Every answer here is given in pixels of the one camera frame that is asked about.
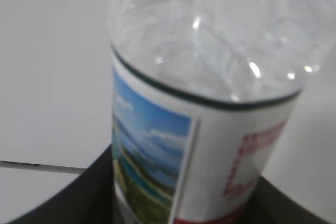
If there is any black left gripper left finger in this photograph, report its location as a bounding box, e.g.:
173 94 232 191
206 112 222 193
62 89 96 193
8 146 131 223

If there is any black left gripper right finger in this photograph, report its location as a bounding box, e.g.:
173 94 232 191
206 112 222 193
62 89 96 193
236 176 335 223

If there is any clear plastic water bottle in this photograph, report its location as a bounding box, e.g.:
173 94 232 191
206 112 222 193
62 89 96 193
108 0 335 223

